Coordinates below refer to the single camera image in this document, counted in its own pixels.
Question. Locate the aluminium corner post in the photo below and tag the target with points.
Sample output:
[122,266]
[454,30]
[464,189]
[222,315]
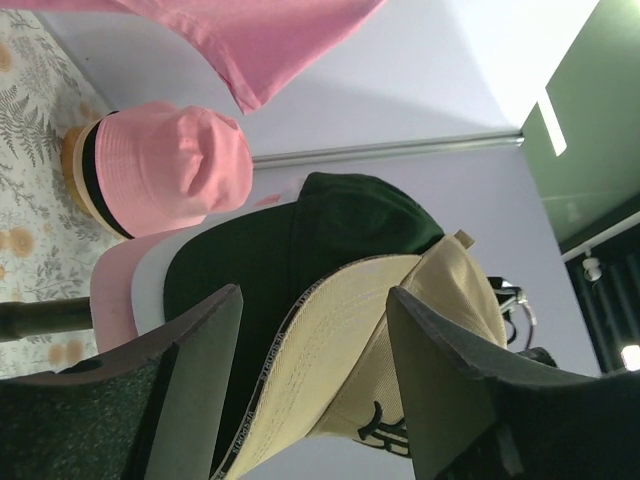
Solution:
[386,151]

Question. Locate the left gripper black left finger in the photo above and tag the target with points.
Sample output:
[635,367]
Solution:
[149,409]

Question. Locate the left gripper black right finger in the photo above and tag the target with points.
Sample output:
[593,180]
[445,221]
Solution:
[477,411]

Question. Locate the pink baseball cap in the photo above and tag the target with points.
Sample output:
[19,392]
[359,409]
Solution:
[111,281]

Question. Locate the black bucket hat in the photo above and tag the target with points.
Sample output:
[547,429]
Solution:
[89,173]

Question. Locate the pink bucket hat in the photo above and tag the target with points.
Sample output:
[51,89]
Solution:
[161,168]

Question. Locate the beige straw hat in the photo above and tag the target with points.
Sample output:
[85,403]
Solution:
[72,148]

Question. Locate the white ceiling light strip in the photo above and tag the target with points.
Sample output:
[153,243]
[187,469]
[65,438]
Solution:
[551,123]

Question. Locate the green and white baseball cap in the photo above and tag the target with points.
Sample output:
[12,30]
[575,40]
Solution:
[275,255]

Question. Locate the beige cap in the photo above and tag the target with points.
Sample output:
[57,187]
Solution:
[330,368]

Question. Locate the floral table mat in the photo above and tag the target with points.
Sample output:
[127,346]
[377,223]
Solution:
[48,245]

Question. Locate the pink t-shirt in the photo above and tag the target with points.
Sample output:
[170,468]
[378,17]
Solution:
[255,46]

